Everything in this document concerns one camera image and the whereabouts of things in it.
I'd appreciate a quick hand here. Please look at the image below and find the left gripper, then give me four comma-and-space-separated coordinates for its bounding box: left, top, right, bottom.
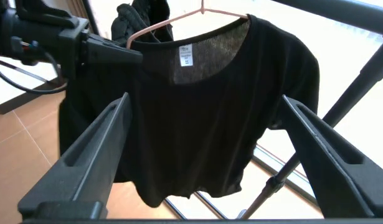
1, 11, 144, 80

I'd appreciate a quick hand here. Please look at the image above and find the black garment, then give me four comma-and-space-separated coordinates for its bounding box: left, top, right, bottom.
111, 0, 175, 44
58, 14, 321, 208

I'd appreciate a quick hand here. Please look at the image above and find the black cable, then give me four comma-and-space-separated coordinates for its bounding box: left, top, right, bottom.
0, 51, 69, 95

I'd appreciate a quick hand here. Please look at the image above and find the brown curtain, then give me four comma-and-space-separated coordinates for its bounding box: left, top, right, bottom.
66, 0, 88, 20

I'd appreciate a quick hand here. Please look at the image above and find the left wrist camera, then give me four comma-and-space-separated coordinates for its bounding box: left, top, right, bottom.
15, 0, 80, 29

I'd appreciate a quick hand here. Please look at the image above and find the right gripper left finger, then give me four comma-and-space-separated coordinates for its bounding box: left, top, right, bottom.
17, 92, 133, 219

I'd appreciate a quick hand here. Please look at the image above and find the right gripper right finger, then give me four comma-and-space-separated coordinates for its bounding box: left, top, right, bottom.
280, 95, 383, 219

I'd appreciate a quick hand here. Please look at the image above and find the black clothes rack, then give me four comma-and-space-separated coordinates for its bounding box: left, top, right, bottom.
163, 0, 383, 220

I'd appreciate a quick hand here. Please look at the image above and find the pink clothes hanger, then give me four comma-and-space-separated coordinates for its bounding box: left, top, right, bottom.
125, 0, 250, 50

